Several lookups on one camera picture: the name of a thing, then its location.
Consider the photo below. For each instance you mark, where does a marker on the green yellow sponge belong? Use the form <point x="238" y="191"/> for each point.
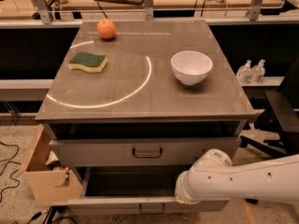
<point x="88" y="62"/>

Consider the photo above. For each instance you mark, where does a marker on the metal frame rail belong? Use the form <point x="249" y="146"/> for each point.
<point x="75" y="12"/>

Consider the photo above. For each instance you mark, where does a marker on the orange fruit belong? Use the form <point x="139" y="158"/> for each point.
<point x="106" y="29"/>

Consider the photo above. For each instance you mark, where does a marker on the black office chair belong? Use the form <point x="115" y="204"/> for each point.
<point x="280" y="125"/>

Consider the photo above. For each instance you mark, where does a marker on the clear bottle right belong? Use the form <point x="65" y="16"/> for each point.
<point x="257" y="72"/>

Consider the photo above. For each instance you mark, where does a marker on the grey drawer cabinet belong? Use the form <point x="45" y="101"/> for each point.
<point x="137" y="96"/>

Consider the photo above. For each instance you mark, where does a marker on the white bowl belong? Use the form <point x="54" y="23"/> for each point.
<point x="191" y="67"/>

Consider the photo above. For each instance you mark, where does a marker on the cardboard box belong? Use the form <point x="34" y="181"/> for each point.
<point x="50" y="187"/>

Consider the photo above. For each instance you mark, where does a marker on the grey drawer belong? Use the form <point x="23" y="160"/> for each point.
<point x="143" y="190"/>
<point x="138" y="152"/>

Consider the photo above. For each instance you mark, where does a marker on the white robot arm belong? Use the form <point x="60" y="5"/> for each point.
<point x="213" y="177"/>

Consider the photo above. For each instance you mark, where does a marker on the grey top drawer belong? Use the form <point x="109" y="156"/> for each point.
<point x="138" y="152"/>

